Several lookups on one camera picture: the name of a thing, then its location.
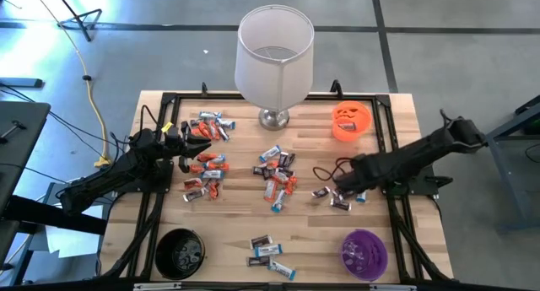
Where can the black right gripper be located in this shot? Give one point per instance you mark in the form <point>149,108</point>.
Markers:
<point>363,169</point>

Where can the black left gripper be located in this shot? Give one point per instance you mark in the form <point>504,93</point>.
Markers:
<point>175,147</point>

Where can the blue white candy bar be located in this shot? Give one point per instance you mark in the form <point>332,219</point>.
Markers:
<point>346,126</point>
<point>226,124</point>
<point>219,158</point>
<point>212,174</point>
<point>361,197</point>
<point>279,201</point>
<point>210,114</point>
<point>270,153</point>
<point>268,251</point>
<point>282,271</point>

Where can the purple plastic bucket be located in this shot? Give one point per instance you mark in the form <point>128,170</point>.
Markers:
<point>363,257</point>

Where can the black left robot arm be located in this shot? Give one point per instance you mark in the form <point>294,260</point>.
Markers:
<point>109,177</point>

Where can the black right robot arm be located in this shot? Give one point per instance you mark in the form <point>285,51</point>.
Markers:
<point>405,158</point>

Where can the orange pumpkin bucket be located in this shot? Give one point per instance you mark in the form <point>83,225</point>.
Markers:
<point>354,137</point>

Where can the black table clamp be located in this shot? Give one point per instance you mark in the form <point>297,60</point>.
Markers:
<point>336,87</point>
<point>204,87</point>

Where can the silver lamp with white shade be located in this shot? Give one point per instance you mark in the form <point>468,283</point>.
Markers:
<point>274,71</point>

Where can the black plastic bucket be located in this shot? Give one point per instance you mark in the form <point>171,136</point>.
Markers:
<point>179,255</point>

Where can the white paper sheets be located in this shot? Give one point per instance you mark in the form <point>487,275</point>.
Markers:
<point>71,244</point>

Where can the dark grey side table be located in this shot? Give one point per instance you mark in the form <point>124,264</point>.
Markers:
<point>21,164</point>

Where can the black metal stand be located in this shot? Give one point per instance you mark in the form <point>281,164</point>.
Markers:
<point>76,16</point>

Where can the black flat bar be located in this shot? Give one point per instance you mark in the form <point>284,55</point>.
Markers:
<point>21,82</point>

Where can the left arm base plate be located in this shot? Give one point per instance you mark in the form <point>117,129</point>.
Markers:
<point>164,183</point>

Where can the black aluminium table frame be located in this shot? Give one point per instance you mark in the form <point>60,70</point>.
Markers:
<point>202,96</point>

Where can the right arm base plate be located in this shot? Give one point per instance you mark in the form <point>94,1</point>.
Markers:
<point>422,186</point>

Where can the white frame label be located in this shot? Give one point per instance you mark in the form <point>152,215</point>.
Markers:
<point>392,288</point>
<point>156,286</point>

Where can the black frame beam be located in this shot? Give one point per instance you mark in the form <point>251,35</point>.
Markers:
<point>50,215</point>

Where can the grey metal cart frame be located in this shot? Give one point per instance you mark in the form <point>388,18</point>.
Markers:
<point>512,124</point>

